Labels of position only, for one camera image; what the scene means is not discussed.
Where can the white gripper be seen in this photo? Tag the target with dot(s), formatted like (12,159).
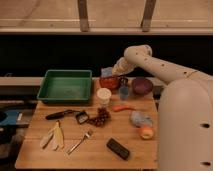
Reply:
(119,67)

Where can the blue sponge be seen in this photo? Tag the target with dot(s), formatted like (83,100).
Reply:
(106,72)

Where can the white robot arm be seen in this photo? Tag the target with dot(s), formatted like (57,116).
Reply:
(185,112)

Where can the red bowl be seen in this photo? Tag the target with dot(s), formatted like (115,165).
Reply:
(109,82)

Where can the purple bowl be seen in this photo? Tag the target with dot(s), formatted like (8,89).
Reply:
(142,86)

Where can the small dark metal cup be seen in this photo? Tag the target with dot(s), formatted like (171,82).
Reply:
(123,80)

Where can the blue plastic cup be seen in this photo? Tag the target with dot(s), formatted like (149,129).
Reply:
(124,92)

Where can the white paper cup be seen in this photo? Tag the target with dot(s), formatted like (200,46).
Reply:
(103,95)

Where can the orange carrot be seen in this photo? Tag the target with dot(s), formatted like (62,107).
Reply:
(121,108)

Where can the bunch of dark grapes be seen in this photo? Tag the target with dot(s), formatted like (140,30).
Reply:
(101,119)

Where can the blue grey cloth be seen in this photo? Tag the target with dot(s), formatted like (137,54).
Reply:
(138,119)

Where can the green plastic tray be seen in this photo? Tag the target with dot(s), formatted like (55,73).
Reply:
(66,86)

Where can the red yellow apple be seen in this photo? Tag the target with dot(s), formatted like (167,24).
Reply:
(146,132)

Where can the silver fork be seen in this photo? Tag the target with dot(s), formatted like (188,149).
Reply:
(86,136)

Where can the black rectangular remote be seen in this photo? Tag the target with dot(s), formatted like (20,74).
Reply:
(118,149)

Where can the banana peel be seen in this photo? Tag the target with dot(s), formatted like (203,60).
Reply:
(55,134)

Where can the blue object at left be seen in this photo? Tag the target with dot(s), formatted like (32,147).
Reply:
(10,117)

